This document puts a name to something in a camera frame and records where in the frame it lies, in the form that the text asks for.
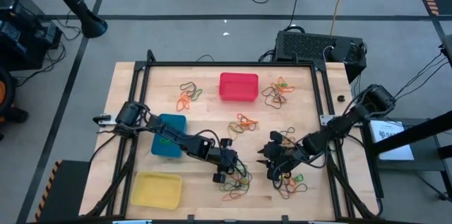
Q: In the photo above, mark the red plastic basket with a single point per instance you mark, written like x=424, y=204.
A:
x=238, y=86

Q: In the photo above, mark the white printed paper sheet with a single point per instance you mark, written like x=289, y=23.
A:
x=392, y=142

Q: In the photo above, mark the grey box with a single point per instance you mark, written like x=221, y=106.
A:
x=448, y=47

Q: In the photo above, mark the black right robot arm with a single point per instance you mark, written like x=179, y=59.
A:
x=339, y=125

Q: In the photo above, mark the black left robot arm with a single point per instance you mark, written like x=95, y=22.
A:
x=190, y=144

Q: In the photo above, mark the black computer case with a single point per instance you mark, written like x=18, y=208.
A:
x=303, y=45

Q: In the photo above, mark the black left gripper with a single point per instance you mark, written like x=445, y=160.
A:
x=226, y=158

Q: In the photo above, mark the teal plastic basket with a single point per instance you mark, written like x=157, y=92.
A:
x=174, y=121

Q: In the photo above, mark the yellow plastic basket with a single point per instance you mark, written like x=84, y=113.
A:
x=155, y=190

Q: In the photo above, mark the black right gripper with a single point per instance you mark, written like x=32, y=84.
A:
x=291, y=153

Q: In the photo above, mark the dark grey side shelf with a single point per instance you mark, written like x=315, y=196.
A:
x=431, y=162

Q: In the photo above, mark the black metal beam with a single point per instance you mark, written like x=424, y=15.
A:
x=416, y=132

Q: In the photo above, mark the black orange wheeled device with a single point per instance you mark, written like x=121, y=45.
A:
x=7, y=93

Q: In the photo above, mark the small black knob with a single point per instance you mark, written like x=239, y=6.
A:
x=341, y=98

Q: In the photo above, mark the black equipment rack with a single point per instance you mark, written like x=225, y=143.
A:
x=21, y=40

